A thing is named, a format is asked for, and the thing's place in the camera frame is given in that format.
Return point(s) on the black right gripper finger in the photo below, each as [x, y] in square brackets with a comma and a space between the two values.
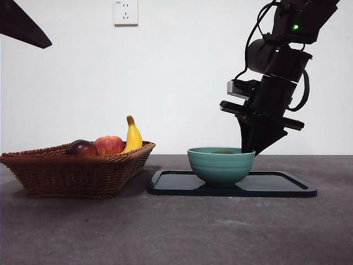
[268, 138]
[248, 135]

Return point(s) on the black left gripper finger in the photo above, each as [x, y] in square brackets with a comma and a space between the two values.
[19, 25]

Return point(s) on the green avocado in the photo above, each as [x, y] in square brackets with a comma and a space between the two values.
[222, 151]

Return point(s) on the teal ceramic bowl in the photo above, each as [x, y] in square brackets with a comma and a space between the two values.
[220, 168]

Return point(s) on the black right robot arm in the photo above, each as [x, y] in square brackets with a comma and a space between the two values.
[278, 71]

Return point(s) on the black rectangular tray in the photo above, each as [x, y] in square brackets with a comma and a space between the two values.
[275, 185]

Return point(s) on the yellow banana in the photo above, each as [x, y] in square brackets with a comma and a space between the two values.
[133, 135]

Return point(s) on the red and yellow apple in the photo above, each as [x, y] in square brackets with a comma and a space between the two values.
[109, 146]

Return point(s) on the dark red plum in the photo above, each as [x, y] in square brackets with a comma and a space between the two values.
[82, 150]

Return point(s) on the brown woven wicker basket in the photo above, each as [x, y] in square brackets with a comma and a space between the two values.
[69, 176]

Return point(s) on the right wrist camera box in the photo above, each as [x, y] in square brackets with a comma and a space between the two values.
[231, 88]

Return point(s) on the white wall power outlet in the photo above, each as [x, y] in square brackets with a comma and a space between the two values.
[126, 13]

